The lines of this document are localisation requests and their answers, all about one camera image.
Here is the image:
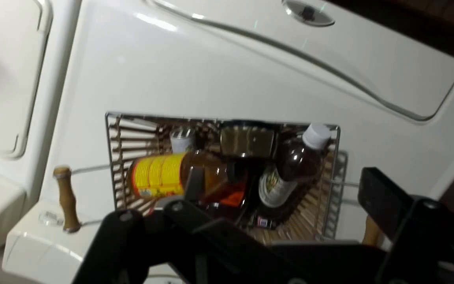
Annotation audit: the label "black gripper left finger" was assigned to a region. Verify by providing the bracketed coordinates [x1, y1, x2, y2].
[71, 197, 271, 284]

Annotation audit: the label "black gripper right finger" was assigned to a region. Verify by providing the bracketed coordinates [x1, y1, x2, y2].
[356, 165, 454, 284]

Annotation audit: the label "white ribbed bottle cap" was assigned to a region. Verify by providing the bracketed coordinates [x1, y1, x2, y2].
[167, 127, 196, 154]

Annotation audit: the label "amber bottle yellow label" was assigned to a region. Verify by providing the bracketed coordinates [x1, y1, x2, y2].
[128, 148, 230, 200]

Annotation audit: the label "black wire basket wooden handles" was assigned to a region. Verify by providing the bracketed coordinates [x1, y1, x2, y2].
[52, 110, 382, 247]

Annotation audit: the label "dark glossy jar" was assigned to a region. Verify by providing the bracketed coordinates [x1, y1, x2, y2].
[218, 120, 282, 159]

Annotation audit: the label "white dryer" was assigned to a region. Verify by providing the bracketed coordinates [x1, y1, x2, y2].
[0, 0, 84, 262]

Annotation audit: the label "white washer lid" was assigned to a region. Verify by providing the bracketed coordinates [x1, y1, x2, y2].
[147, 0, 454, 123]

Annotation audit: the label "dark brown bottle white cap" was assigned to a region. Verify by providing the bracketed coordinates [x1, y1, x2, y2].
[257, 121, 334, 209]

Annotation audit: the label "white washing machine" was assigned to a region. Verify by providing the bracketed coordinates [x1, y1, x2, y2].
[0, 0, 454, 284]

